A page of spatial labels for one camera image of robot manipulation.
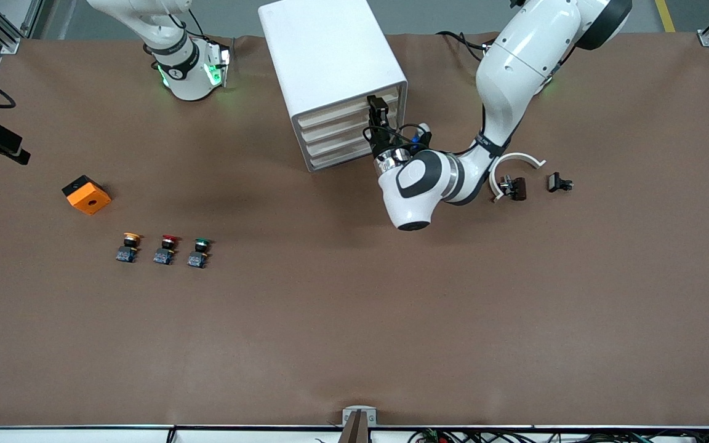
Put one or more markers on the orange black button box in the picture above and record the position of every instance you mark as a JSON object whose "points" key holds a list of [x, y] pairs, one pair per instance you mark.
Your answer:
{"points": [[90, 200]]}

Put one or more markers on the black square push switch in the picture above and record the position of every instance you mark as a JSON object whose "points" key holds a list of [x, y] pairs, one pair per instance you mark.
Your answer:
{"points": [[554, 182]]}

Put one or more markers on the white table edge rail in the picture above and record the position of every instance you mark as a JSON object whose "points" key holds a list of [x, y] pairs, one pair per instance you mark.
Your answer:
{"points": [[84, 435]]}

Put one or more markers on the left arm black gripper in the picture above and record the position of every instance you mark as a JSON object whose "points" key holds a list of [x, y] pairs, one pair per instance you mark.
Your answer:
{"points": [[382, 142]]}

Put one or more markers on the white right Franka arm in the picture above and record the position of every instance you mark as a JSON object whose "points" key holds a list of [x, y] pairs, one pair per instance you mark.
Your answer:
{"points": [[176, 67]]}

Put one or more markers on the red push button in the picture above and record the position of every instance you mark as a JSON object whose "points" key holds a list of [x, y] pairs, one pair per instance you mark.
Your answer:
{"points": [[164, 255]]}

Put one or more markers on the grey metal table bracket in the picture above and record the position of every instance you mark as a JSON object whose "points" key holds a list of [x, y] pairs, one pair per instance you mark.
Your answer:
{"points": [[359, 418]]}

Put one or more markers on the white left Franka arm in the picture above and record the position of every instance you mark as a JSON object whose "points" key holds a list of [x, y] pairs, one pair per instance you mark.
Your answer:
{"points": [[514, 67]]}

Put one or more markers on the green push button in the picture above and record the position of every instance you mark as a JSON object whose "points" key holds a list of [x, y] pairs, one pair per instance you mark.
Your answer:
{"points": [[196, 258]]}

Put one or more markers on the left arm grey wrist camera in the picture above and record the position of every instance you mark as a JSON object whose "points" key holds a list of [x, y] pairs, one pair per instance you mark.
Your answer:
{"points": [[423, 130]]}

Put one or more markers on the yellow push button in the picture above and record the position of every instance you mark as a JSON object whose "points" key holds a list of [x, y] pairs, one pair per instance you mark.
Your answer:
{"points": [[127, 252]]}

